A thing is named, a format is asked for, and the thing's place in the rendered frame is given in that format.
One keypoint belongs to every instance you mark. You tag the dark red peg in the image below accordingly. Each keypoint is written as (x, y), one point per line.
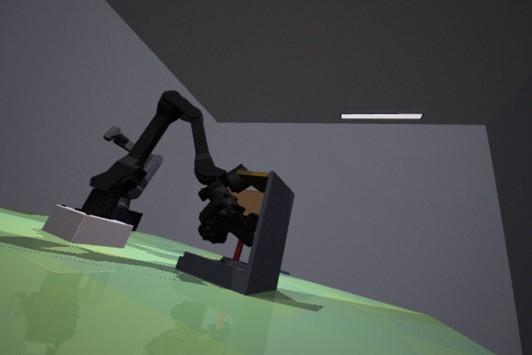
(238, 251)

